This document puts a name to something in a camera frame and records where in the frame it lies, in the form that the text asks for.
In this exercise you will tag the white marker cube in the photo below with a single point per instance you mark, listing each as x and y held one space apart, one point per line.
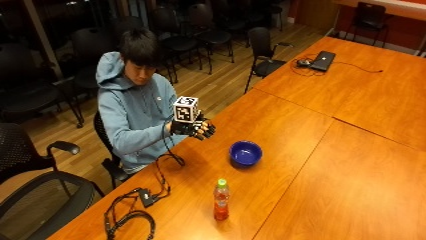
186 109

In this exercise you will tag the blue bowl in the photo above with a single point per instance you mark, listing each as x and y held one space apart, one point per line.
245 152

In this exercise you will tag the the person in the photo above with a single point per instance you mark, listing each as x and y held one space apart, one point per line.
134 113

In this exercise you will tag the red drink bottle green cap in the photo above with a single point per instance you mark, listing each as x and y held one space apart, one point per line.
221 200

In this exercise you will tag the black chair under person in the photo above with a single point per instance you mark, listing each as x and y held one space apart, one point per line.
108 150

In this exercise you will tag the small black hub box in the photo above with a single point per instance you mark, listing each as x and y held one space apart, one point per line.
147 197

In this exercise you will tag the black office chair with armrests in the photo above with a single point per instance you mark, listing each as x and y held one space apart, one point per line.
264 53

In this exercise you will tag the black power adapter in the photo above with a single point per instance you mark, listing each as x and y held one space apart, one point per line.
304 62

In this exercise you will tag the row of black chairs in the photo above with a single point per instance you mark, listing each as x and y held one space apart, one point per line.
134 36

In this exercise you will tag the black laptop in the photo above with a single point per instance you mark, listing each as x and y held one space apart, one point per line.
323 60

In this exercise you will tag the black armchair with padded armrest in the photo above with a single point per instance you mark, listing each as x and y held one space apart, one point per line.
27 150

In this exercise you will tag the black mesh armchair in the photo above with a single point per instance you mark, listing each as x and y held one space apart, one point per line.
40 206

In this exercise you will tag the black chair by wall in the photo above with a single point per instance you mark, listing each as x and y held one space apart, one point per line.
369 20

